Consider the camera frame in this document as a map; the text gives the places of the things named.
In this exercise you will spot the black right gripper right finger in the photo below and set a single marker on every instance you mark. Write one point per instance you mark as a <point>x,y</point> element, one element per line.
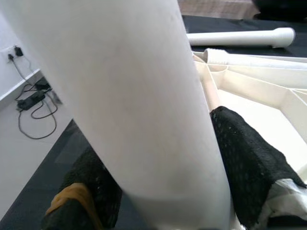
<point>244,155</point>

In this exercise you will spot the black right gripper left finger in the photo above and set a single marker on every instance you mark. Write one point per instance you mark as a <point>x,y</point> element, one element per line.
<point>84,182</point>

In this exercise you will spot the white plastic table top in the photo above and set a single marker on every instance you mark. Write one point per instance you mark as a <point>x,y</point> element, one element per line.
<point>263,107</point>

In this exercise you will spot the yellow rubber band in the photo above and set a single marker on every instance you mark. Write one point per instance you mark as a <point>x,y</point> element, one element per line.
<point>69,194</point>

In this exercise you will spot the black plastic sheet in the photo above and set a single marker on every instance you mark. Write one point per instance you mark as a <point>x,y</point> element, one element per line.
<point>36,191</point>

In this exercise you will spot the black power adapter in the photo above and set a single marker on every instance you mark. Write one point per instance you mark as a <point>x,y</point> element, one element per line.
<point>43,85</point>

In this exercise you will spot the beige cloth covered table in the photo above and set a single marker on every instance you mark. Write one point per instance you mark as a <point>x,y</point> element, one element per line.
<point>216,8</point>

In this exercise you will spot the black wall plug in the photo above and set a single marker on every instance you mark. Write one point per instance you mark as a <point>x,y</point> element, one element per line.
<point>18,51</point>

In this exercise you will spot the white wall socket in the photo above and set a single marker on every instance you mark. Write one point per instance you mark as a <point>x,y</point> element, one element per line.
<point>12,51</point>

